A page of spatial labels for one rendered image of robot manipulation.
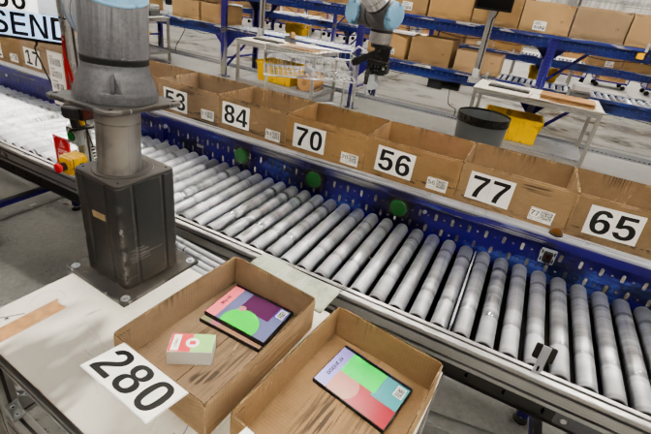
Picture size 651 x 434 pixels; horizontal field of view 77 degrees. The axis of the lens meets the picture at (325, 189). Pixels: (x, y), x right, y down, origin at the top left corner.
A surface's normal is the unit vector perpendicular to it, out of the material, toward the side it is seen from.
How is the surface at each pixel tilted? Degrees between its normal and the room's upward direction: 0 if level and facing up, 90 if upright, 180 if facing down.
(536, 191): 90
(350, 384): 0
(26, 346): 0
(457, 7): 90
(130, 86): 69
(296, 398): 0
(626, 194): 89
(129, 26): 89
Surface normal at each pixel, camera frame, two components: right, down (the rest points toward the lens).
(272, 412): 0.11, -0.89
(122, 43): 0.63, 0.39
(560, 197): -0.44, 0.35
